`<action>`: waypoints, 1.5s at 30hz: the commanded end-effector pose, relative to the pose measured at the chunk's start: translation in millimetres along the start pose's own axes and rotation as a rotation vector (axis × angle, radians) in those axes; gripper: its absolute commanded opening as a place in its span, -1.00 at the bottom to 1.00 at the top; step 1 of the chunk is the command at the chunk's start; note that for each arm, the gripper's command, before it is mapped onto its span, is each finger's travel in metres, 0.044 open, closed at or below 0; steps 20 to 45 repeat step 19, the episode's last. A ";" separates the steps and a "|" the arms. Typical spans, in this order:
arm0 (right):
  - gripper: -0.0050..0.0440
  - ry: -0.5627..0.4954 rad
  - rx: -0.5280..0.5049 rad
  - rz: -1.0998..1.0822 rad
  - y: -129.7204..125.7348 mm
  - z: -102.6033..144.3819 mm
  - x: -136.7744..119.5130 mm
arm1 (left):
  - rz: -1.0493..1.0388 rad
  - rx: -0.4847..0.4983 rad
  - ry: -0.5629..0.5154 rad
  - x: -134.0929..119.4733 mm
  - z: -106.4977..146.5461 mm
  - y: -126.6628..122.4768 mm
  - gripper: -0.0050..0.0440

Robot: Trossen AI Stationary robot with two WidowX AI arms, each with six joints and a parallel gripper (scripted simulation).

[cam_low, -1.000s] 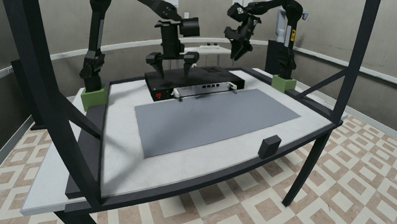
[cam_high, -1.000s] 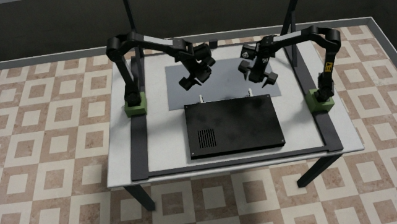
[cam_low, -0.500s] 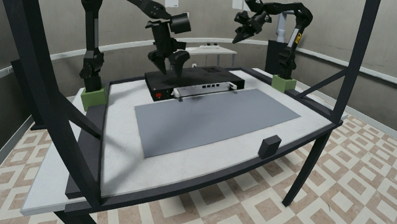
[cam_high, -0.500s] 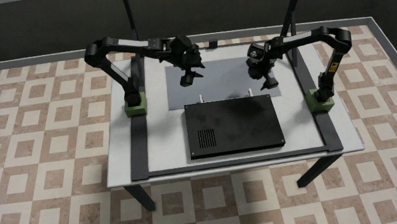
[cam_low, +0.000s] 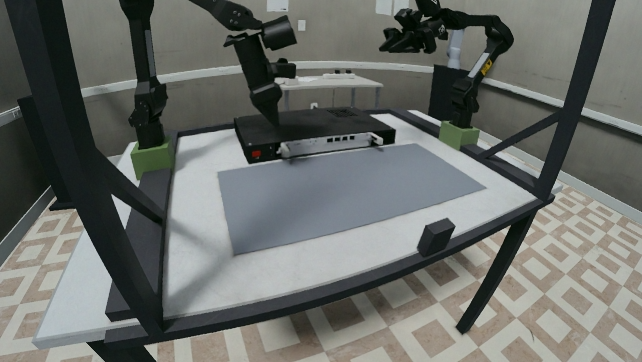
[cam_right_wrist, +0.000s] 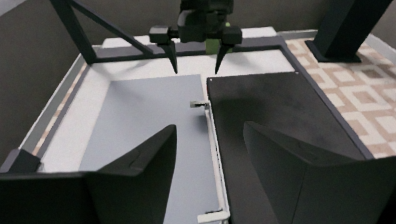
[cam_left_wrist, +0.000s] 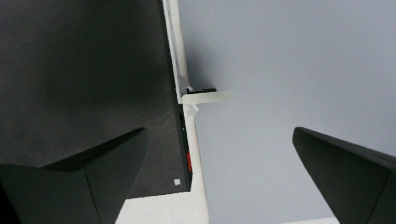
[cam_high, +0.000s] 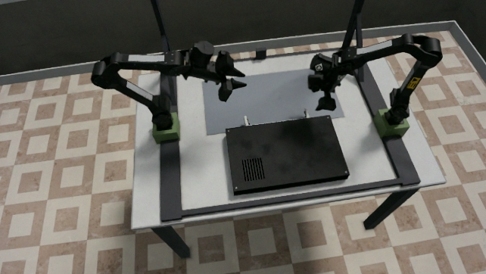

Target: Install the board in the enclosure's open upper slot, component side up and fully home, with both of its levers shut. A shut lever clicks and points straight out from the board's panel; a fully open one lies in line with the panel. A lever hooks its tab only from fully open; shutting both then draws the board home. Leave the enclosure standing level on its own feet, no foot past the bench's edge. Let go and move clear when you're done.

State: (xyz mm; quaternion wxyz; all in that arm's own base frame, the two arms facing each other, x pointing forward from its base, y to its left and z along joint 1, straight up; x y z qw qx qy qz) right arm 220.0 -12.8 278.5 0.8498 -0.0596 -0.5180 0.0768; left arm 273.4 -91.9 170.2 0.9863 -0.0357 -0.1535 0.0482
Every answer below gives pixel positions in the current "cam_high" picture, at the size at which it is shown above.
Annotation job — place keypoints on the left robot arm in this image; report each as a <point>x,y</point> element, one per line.
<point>427,56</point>

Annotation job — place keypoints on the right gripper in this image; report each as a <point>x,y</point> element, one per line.
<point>226,88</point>

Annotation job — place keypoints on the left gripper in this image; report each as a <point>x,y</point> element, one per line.
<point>327,102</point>

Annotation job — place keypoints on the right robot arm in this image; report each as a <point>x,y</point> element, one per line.
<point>171,63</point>

